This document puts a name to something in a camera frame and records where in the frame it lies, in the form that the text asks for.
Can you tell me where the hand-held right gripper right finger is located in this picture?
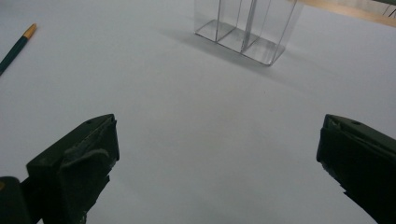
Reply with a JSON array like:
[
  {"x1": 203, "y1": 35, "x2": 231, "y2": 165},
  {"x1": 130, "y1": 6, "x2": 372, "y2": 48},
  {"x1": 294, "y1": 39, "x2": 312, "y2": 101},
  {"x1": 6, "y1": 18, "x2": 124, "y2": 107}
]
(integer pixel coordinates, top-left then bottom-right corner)
[{"x1": 316, "y1": 113, "x2": 396, "y2": 224}]

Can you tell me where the wooden board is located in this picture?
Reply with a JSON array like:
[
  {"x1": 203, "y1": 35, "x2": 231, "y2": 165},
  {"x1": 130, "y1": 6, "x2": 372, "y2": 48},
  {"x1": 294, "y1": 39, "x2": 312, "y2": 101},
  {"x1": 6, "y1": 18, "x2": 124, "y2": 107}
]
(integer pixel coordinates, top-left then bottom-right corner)
[{"x1": 295, "y1": 0, "x2": 396, "y2": 28}]

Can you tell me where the dark green pen gold tip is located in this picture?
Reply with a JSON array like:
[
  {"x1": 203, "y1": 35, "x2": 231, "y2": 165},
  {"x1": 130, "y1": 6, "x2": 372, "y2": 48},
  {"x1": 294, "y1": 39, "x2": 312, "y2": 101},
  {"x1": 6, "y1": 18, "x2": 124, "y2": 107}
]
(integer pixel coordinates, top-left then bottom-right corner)
[{"x1": 0, "y1": 22, "x2": 38, "y2": 77}]

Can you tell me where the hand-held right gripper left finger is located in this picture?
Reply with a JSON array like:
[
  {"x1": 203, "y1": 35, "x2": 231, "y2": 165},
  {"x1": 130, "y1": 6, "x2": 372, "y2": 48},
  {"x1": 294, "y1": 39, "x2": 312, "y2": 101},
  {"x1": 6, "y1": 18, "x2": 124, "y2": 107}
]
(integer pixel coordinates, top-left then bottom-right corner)
[{"x1": 25, "y1": 113, "x2": 120, "y2": 224}]

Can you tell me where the clear plastic divided holder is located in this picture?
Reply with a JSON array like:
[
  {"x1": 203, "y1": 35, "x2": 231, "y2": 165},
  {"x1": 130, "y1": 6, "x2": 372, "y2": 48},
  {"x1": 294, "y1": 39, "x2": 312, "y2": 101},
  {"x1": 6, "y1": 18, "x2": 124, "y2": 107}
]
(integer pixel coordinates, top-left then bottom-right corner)
[{"x1": 193, "y1": 0, "x2": 304, "y2": 67}]

